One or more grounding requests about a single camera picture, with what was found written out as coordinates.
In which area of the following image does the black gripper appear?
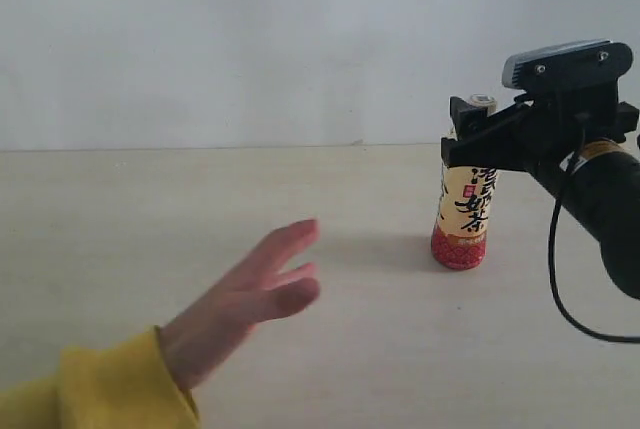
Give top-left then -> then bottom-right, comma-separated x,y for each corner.
441,78 -> 639,298

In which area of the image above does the cream milk tea bottle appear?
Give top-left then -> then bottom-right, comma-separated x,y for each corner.
430,93 -> 500,272

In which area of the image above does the yellow sleeved forearm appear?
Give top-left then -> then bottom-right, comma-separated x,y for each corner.
1,327 -> 200,428

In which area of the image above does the person's bare hand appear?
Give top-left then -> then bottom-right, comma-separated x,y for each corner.
159,219 -> 320,391

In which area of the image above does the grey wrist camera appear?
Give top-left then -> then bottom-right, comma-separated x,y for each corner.
501,39 -> 634,95

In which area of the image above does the black camera cable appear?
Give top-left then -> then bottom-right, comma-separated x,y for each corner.
548,113 -> 640,342

